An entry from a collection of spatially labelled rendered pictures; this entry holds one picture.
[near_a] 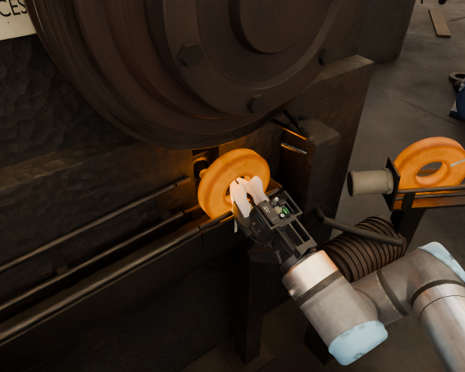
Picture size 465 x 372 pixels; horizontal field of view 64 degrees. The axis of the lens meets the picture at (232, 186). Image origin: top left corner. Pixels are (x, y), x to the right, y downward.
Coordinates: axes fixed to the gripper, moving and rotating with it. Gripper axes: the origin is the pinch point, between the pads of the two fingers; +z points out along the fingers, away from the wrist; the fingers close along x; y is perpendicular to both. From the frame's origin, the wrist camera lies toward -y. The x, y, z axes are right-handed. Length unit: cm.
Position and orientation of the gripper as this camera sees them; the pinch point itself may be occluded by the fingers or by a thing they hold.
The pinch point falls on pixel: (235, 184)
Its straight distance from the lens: 74.3
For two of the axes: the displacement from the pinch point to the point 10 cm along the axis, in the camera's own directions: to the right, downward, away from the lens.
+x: -8.2, 3.7, -4.3
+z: -5.4, -7.4, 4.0
